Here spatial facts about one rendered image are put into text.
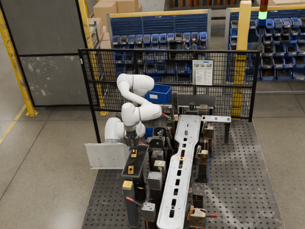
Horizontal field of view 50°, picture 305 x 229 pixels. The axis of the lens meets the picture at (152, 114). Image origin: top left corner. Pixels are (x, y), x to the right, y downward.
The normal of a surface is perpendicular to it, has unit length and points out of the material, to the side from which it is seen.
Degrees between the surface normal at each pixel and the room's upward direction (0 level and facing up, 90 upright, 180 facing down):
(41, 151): 0
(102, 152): 90
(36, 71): 90
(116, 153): 90
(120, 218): 0
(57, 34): 92
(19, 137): 0
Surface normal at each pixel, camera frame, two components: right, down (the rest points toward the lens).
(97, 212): -0.07, -0.82
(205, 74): -0.19, 0.57
